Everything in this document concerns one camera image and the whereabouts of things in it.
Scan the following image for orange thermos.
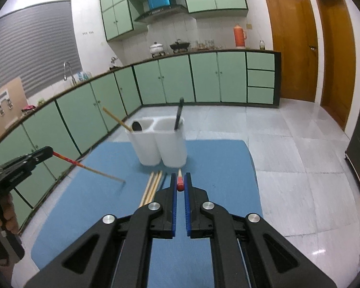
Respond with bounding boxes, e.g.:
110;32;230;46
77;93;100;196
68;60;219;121
233;23;247;48

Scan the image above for black chopstick silver end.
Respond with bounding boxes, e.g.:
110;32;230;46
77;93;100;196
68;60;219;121
174;97;185;131

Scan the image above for black wok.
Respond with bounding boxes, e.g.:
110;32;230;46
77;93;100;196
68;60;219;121
169;40;190;53

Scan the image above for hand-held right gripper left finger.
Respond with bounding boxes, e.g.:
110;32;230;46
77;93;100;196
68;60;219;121
24;172;178;288

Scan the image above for blue mat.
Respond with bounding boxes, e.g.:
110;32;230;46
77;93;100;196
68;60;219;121
30;139;263;288

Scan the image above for white double utensil holder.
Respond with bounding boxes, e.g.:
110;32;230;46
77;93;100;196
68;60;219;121
125;117;187;168

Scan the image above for black range hood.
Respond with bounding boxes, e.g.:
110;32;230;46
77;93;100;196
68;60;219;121
134;4;189;24

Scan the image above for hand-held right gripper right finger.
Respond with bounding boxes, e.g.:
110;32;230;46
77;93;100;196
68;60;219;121
184;172;338;288

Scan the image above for cardboard sheet with white brackets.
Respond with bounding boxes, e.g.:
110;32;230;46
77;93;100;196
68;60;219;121
0;76;27;138

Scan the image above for green base cabinets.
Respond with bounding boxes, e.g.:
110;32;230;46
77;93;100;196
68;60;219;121
0;49;281;234

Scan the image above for steel faucet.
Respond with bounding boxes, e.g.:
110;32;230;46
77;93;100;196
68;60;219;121
63;62;77;86

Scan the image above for white cooking pot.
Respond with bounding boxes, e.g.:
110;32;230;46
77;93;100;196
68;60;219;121
149;41;165;57

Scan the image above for wooden door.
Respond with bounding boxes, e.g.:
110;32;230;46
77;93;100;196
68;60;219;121
261;0;318;102
314;0;357;132

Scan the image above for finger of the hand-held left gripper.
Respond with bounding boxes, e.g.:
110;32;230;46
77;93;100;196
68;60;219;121
24;146;54;161
0;154;53;174

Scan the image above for person's left hand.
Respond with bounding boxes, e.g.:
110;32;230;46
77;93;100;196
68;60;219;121
0;192;20;237

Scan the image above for grey window blind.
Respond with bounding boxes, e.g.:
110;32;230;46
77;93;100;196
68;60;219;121
0;0;82;98

